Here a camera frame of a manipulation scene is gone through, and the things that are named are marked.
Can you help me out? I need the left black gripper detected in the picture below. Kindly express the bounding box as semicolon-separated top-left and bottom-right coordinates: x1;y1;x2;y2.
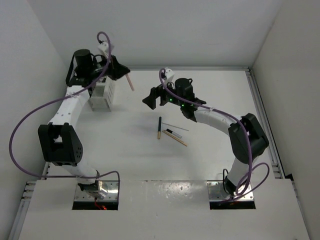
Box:
87;52;129;81

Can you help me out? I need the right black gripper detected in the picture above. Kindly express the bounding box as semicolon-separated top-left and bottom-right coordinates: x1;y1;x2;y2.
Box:
143;77;185;110

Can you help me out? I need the pink makeup stick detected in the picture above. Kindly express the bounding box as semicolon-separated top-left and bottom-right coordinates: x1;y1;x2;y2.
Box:
125;74;135;92

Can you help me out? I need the dark green gold mascara tube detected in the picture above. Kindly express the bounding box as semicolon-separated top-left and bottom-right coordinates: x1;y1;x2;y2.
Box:
157;116;162;140

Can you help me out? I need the thin clear silver stick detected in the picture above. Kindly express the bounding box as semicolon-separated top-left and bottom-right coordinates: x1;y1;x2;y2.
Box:
162;122;190;132

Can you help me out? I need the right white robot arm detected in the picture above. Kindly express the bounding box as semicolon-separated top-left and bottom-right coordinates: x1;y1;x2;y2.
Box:
142;78;269;196

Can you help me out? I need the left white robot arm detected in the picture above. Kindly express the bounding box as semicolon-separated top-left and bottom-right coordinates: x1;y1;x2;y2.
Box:
37;49;130;195

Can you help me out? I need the gold makeup pencil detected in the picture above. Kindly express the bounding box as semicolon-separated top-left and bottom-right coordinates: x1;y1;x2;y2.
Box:
162;130;188;147

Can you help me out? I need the white slotted organizer box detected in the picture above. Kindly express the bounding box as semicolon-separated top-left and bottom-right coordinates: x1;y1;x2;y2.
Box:
88;76;115;112

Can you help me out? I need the black white eyeliner pen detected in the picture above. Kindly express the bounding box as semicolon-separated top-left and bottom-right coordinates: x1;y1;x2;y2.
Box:
166;128;182;139

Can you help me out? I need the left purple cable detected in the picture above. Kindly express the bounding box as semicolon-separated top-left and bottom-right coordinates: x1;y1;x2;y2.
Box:
8;31;122;183

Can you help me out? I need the purple cable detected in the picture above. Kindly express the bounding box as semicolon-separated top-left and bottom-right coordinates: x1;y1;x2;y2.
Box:
158;67;271;201
8;31;122;183

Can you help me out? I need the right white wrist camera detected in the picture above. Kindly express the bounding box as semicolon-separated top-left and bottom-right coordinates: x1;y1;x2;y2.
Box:
161;67;175;85

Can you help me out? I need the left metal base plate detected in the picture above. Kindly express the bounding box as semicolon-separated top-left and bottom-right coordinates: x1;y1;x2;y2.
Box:
74;180;119;202

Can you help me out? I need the metal base plate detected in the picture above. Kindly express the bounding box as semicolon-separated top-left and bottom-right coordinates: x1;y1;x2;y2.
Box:
74;180;119;202
206;180;254;203

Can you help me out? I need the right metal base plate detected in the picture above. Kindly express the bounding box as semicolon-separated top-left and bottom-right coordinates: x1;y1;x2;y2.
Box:
206;180;254;203

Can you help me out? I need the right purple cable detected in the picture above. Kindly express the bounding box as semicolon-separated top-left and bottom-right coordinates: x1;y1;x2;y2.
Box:
158;67;271;201

